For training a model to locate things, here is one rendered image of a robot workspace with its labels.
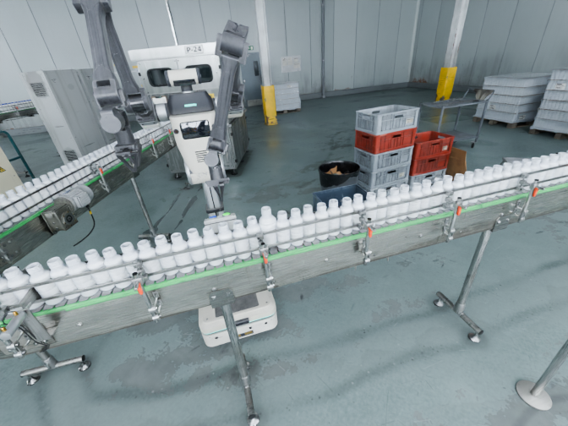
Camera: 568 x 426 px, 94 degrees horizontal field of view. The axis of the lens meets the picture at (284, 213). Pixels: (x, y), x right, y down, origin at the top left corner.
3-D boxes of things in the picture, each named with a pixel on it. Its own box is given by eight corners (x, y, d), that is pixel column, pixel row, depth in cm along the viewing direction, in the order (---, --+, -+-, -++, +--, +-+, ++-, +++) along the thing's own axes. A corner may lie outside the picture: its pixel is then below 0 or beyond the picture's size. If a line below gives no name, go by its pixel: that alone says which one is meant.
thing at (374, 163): (373, 172, 320) (374, 155, 309) (352, 163, 353) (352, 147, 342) (412, 162, 338) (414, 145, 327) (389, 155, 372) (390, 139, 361)
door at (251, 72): (246, 107, 1204) (238, 53, 1099) (246, 106, 1212) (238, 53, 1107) (268, 105, 1224) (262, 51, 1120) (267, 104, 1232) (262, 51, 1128)
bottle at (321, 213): (324, 232, 123) (324, 199, 114) (330, 238, 118) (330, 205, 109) (313, 234, 121) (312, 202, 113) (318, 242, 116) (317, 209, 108)
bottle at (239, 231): (240, 261, 109) (232, 227, 101) (235, 253, 113) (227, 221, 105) (253, 256, 111) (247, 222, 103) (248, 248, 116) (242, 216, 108)
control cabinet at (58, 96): (93, 161, 628) (51, 69, 533) (113, 159, 625) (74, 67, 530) (67, 173, 557) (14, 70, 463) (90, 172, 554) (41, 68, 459)
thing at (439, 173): (409, 191, 366) (412, 177, 355) (389, 181, 400) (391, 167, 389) (444, 182, 381) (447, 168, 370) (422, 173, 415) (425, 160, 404)
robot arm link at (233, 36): (254, 17, 93) (226, 7, 91) (246, 50, 90) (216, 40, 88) (243, 93, 136) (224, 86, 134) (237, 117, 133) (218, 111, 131)
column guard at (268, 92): (266, 125, 821) (262, 86, 767) (264, 123, 855) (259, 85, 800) (278, 123, 829) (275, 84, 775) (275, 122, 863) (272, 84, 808)
